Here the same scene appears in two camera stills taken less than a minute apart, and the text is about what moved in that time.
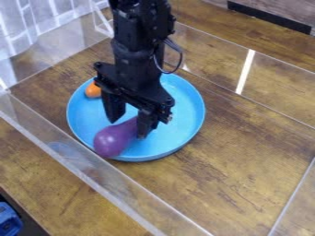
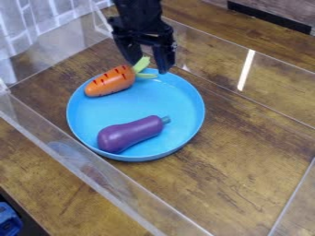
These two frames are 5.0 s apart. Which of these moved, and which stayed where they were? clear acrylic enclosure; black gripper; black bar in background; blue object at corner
Moved: black gripper
Stayed: clear acrylic enclosure; black bar in background; blue object at corner
